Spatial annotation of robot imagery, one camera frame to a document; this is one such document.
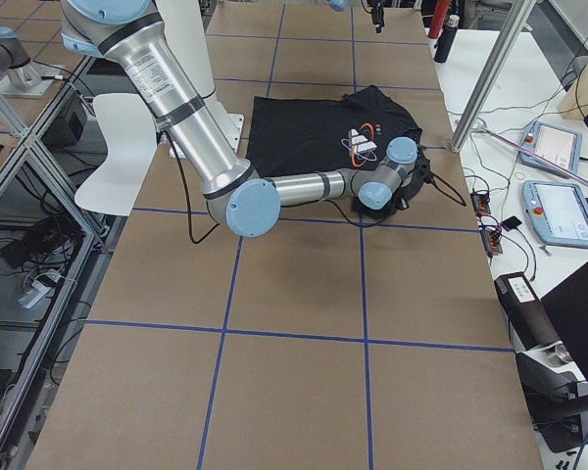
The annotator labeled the reacher grabber tool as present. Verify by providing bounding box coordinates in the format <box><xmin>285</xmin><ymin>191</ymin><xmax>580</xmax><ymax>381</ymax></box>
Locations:
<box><xmin>471</xmin><ymin>121</ymin><xmax>588</xmax><ymax>188</ymax></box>

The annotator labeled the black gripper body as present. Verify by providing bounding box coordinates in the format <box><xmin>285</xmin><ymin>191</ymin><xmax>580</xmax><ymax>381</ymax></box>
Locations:
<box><xmin>367</xmin><ymin>0</ymin><xmax>384</xmax><ymax>24</ymax></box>
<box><xmin>398</xmin><ymin>165</ymin><xmax>427</xmax><ymax>201</ymax></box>

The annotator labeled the black box on table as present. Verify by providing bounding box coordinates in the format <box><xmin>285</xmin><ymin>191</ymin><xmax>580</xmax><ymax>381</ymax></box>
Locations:
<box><xmin>494</xmin><ymin>272</ymin><xmax>561</xmax><ymax>352</ymax></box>

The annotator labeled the blue teach pendant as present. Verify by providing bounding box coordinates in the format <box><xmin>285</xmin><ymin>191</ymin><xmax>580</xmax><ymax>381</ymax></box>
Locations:
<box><xmin>520</xmin><ymin>121</ymin><xmax>582</xmax><ymax>173</ymax></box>
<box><xmin>521</xmin><ymin>180</ymin><xmax>588</xmax><ymax>249</ymax></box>

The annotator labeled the black insulated bottle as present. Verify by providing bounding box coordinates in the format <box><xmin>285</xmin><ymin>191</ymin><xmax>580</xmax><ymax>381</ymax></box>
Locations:
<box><xmin>433</xmin><ymin>14</ymin><xmax>461</xmax><ymax>64</ymax></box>

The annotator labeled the black monitor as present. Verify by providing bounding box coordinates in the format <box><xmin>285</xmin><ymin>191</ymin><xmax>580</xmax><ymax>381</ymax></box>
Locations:
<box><xmin>542</xmin><ymin>261</ymin><xmax>588</xmax><ymax>380</ymax></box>

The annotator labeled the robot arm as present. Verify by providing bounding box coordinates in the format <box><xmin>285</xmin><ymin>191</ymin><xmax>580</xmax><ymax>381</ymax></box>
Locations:
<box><xmin>328</xmin><ymin>0</ymin><xmax>385</xmax><ymax>29</ymax></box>
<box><xmin>61</xmin><ymin>1</ymin><xmax>417</xmax><ymax>237</ymax></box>

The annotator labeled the orange circuit board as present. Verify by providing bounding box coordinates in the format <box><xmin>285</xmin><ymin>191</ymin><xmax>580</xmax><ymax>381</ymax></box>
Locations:
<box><xmin>470</xmin><ymin>192</ymin><xmax>491</xmax><ymax>215</ymax></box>

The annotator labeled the near blue teach pendant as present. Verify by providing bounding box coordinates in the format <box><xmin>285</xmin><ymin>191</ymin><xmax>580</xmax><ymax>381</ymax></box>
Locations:
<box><xmin>521</xmin><ymin>180</ymin><xmax>588</xmax><ymax>249</ymax></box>

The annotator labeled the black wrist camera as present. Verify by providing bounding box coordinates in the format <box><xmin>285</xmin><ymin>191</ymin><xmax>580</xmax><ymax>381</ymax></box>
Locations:
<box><xmin>414</xmin><ymin>153</ymin><xmax>431</xmax><ymax>179</ymax></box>

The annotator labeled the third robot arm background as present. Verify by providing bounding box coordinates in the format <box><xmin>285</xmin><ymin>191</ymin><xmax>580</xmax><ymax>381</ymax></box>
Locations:
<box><xmin>0</xmin><ymin>26</ymin><xmax>50</xmax><ymax>99</ymax></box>

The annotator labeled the black graphic t-shirt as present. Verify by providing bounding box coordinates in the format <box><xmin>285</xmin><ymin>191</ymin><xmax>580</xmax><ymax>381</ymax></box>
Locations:
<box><xmin>246</xmin><ymin>85</ymin><xmax>422</xmax><ymax>177</ymax></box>

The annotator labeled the aluminium frame post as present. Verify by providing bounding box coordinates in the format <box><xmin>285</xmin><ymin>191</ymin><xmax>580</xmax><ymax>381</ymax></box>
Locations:
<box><xmin>450</xmin><ymin>0</ymin><xmax>536</xmax><ymax>153</ymax></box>

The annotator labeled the red bottle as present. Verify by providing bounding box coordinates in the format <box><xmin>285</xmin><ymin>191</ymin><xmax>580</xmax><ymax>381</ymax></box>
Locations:
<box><xmin>427</xmin><ymin>0</ymin><xmax>451</xmax><ymax>39</ymax></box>

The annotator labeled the brown paper table cover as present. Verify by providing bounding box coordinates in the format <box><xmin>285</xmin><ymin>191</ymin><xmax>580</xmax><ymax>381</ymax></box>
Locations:
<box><xmin>27</xmin><ymin>3</ymin><xmax>545</xmax><ymax>470</ymax></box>

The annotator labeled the white plastic chair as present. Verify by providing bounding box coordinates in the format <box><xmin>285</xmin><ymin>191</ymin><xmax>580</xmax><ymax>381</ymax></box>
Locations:
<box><xmin>74</xmin><ymin>93</ymin><xmax>157</xmax><ymax>216</ymax></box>

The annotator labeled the far blue teach pendant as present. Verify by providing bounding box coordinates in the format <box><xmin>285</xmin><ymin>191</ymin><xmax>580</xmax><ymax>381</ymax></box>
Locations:
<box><xmin>520</xmin><ymin>121</ymin><xmax>582</xmax><ymax>173</ymax></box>

